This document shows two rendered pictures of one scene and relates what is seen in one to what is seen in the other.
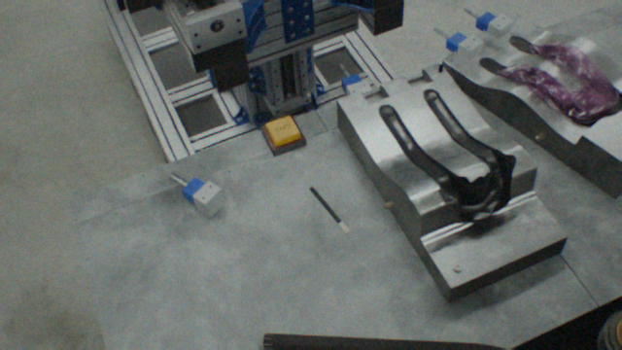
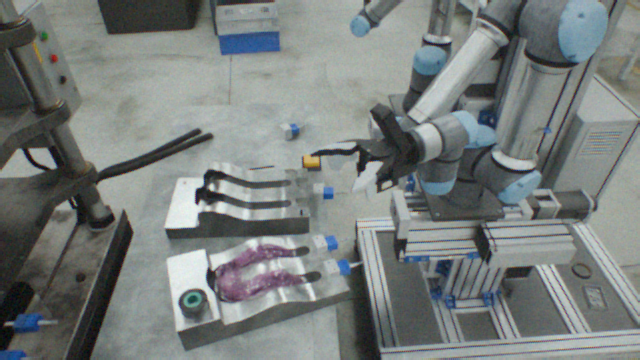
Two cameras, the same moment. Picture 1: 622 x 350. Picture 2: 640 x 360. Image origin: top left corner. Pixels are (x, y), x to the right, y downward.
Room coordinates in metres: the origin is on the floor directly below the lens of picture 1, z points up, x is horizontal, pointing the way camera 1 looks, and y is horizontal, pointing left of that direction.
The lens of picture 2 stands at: (1.53, -1.30, 1.98)
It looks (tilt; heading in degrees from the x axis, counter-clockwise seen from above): 42 degrees down; 107
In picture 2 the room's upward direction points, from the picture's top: straight up
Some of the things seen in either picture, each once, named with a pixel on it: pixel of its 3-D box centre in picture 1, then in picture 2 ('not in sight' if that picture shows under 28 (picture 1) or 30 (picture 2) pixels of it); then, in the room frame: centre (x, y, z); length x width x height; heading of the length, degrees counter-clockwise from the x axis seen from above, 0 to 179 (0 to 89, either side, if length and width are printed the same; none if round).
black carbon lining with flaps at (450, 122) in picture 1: (447, 143); (242, 189); (0.92, -0.28, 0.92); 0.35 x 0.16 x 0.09; 20
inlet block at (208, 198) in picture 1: (192, 189); (295, 128); (0.92, 0.26, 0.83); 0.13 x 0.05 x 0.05; 49
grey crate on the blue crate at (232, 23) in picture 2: not in sight; (247, 18); (-0.47, 2.66, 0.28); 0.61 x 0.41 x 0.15; 25
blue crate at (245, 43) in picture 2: not in sight; (249, 35); (-0.47, 2.66, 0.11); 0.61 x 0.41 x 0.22; 25
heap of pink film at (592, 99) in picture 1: (563, 75); (257, 269); (1.11, -0.57, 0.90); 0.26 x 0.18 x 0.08; 37
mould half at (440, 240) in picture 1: (444, 165); (239, 197); (0.90, -0.27, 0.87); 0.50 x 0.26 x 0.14; 20
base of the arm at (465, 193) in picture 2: not in sight; (462, 179); (1.65, -0.20, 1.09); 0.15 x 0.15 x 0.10
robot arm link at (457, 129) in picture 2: not in sight; (449, 134); (1.56, -0.48, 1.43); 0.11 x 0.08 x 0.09; 47
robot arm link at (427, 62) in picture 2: not in sight; (428, 68); (1.46, 0.27, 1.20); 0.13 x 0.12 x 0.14; 86
